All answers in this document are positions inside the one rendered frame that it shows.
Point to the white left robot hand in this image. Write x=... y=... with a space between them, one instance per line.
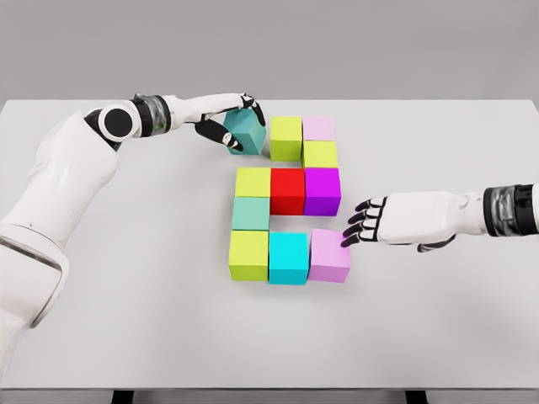
x=219 y=103

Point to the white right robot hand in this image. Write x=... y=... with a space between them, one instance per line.
x=414 y=216

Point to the teal cube block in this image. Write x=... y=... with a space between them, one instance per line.
x=245 y=132

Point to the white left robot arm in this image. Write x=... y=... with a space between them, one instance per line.
x=63 y=168

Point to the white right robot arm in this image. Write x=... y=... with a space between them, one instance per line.
x=501 y=210

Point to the yellow-green cube block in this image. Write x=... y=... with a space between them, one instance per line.
x=252 y=182
x=286 y=138
x=248 y=255
x=319 y=154

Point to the purple cube block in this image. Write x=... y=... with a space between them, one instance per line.
x=322 y=191

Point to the pale pink cube block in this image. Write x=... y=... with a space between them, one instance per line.
x=318 y=128

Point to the red cube block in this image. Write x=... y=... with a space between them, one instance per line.
x=287 y=190

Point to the mint green cube block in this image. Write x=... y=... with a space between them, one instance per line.
x=251 y=213

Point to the cyan cube block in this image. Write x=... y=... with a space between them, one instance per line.
x=288 y=257

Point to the white table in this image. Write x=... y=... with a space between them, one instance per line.
x=168 y=328

